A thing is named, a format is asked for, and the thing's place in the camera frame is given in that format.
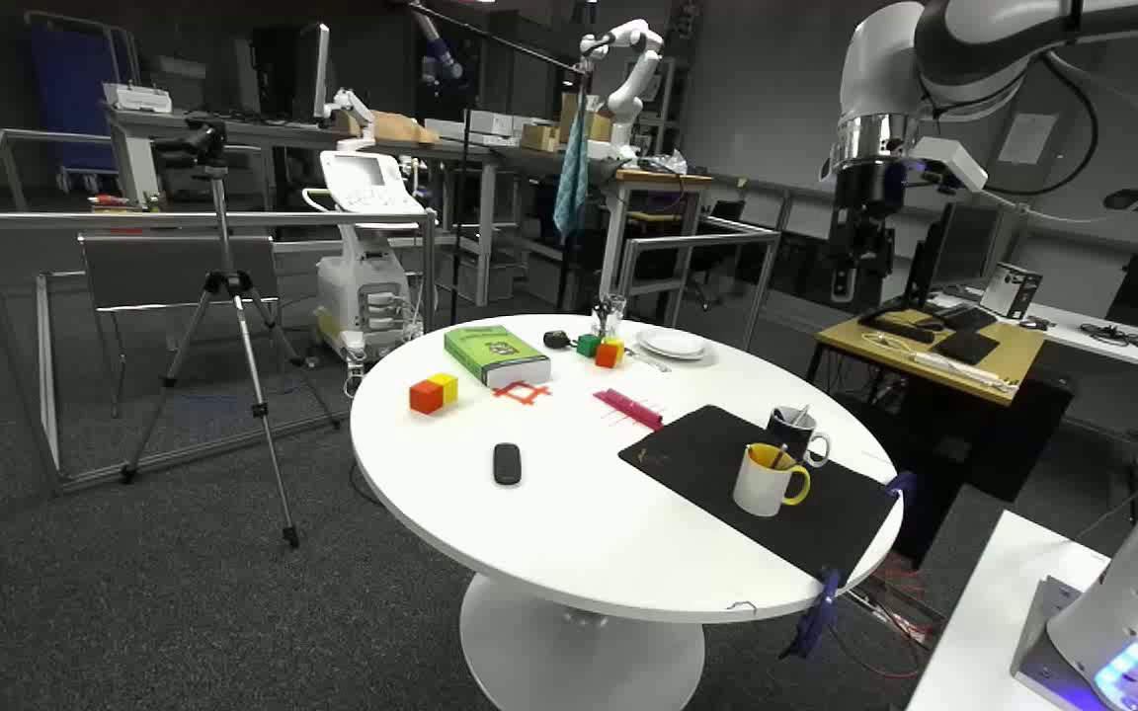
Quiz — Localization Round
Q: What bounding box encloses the black and white mug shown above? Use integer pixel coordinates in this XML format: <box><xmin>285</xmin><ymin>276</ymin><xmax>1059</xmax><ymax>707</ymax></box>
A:
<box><xmin>763</xmin><ymin>401</ymin><xmax>835</xmax><ymax>472</ymax></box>

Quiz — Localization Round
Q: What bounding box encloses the cluttered background table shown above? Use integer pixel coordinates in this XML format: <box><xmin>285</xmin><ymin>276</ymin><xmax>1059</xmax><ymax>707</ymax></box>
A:
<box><xmin>330</xmin><ymin>109</ymin><xmax>572</xmax><ymax>310</ymax></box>

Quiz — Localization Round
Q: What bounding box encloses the white mug yellow handle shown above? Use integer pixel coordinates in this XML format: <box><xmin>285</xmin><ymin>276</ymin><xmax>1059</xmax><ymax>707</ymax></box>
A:
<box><xmin>727</xmin><ymin>437</ymin><xmax>814</xmax><ymax>520</ymax></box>

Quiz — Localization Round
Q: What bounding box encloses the black oval object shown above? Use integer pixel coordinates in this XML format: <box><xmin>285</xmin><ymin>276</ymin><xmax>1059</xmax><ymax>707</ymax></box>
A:
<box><xmin>489</xmin><ymin>437</ymin><xmax>526</xmax><ymax>491</ymax></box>

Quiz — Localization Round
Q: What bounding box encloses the black desk monitor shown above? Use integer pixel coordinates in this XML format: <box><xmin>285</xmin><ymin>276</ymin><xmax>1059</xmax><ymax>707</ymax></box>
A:
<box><xmin>904</xmin><ymin>193</ymin><xmax>962</xmax><ymax>310</ymax></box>

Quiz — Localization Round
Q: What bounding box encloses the green book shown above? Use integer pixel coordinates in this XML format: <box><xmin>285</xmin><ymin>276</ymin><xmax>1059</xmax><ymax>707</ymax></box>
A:
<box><xmin>440</xmin><ymin>319</ymin><xmax>557</xmax><ymax>394</ymax></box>

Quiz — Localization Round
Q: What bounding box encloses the small glass with sticks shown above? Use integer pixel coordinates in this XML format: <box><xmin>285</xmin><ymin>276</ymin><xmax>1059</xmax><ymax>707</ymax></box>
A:
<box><xmin>594</xmin><ymin>297</ymin><xmax>630</xmax><ymax>344</ymax></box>

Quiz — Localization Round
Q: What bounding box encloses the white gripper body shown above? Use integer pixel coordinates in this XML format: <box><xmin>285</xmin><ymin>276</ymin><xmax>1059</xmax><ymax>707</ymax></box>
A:
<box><xmin>904</xmin><ymin>129</ymin><xmax>996</xmax><ymax>196</ymax></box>

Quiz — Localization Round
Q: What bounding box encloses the white round table pedestal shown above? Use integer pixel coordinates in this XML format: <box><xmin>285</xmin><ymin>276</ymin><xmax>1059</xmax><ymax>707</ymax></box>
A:
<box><xmin>456</xmin><ymin>567</ymin><xmax>711</xmax><ymax>711</ymax></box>

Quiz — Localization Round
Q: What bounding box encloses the blue cabinet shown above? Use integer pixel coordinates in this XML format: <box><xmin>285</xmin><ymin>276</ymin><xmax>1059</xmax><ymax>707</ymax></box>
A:
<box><xmin>25</xmin><ymin>10</ymin><xmax>139</xmax><ymax>181</ymax></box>

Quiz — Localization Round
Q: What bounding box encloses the small white plate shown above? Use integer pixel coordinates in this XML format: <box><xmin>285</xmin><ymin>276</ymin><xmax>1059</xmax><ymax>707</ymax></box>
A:
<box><xmin>640</xmin><ymin>326</ymin><xmax>711</xmax><ymax>360</ymax></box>

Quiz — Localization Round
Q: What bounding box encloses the wooden desk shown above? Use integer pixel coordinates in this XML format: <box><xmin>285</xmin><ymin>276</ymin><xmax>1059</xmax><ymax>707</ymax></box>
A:
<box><xmin>814</xmin><ymin>302</ymin><xmax>1053</xmax><ymax>412</ymax></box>

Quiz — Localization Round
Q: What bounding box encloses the black boom stand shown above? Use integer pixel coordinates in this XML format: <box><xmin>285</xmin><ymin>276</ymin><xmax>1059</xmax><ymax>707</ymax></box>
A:
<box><xmin>395</xmin><ymin>0</ymin><xmax>601</xmax><ymax>326</ymax></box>

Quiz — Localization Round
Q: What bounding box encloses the black table mat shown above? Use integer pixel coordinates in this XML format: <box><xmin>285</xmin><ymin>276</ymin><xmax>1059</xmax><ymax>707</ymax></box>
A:
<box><xmin>618</xmin><ymin>401</ymin><xmax>908</xmax><ymax>585</ymax></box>

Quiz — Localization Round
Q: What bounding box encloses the large white plate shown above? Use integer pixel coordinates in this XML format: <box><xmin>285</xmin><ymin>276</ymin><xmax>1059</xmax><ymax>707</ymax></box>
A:
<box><xmin>632</xmin><ymin>326</ymin><xmax>721</xmax><ymax>367</ymax></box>

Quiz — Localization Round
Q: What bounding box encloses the grey panel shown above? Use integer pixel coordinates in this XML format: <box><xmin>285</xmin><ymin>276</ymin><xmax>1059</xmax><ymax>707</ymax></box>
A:
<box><xmin>75</xmin><ymin>234</ymin><xmax>285</xmax><ymax>315</ymax></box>

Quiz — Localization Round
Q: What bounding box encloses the aluminium frame table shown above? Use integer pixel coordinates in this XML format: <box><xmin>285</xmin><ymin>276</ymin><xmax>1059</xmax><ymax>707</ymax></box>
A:
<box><xmin>594</xmin><ymin>167</ymin><xmax>798</xmax><ymax>347</ymax></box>

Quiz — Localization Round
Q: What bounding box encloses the camera tripod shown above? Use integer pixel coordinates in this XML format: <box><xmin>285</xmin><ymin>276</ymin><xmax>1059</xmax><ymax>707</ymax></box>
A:
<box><xmin>120</xmin><ymin>160</ymin><xmax>345</xmax><ymax>554</ymax></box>

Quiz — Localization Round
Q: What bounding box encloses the teal cloth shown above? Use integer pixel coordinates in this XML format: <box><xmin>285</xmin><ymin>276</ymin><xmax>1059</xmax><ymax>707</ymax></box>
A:
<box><xmin>551</xmin><ymin>109</ymin><xmax>597</xmax><ymax>247</ymax></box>

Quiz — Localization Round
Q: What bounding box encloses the white wheeled machine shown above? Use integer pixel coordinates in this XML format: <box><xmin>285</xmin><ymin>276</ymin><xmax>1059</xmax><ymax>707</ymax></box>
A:
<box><xmin>301</xmin><ymin>146</ymin><xmax>432</xmax><ymax>369</ymax></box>

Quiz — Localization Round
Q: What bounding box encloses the orange plastic frame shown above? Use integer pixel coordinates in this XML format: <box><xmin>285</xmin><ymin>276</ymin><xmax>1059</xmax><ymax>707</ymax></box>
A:
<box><xmin>489</xmin><ymin>375</ymin><xmax>557</xmax><ymax>406</ymax></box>

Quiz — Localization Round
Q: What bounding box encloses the pink ruler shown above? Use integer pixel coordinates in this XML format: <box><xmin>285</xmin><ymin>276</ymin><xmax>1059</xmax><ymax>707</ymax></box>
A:
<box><xmin>594</xmin><ymin>385</ymin><xmax>667</xmax><ymax>434</ymax></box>

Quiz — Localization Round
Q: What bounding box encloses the white robot platform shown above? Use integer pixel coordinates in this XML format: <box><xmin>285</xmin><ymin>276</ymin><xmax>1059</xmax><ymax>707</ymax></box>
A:
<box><xmin>902</xmin><ymin>509</ymin><xmax>1115</xmax><ymax>711</ymax></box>

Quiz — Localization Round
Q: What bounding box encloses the black camera on tripod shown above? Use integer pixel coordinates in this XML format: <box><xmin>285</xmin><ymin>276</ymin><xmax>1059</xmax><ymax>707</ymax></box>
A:
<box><xmin>177</xmin><ymin>113</ymin><xmax>235</xmax><ymax>171</ymax></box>

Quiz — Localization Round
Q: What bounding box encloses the aluminium frame railing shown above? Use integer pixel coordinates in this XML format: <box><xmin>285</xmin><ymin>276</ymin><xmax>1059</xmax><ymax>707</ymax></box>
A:
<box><xmin>0</xmin><ymin>127</ymin><xmax>444</xmax><ymax>493</ymax></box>

